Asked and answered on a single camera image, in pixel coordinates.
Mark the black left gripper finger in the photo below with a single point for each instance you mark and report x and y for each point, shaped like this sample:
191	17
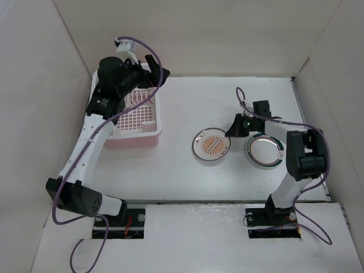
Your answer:
156	72
148	79

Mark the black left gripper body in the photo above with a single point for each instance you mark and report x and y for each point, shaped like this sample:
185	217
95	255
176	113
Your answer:
131	71

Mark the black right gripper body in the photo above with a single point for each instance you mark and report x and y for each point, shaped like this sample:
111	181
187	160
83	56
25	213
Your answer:
249	124

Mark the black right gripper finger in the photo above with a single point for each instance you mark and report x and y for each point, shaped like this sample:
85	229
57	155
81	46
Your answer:
237	123
242	132

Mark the green red rimmed plate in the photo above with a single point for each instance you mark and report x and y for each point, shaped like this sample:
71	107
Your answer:
265	151

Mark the orange sunburst plate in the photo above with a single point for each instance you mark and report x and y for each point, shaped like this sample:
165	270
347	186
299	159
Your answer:
210	146

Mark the white plate grey rim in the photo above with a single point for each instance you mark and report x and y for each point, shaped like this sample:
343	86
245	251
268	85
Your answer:
128	102

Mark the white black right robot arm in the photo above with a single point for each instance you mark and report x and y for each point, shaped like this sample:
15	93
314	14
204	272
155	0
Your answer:
307	158

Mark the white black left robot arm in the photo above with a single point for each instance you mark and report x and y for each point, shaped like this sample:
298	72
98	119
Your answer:
72	189

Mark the white pink dish rack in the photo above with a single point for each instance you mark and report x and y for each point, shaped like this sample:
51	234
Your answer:
139	127

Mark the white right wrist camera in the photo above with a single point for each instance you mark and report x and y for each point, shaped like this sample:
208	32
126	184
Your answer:
247	109

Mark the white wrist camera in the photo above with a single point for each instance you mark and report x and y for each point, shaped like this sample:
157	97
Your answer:
125	49
247	109

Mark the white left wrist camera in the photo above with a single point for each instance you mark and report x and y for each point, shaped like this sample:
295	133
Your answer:
125	49

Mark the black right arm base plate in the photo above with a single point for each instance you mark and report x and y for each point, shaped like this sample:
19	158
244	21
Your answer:
263	224

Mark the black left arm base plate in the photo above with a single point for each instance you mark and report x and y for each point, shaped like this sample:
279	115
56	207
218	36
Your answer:
129	227

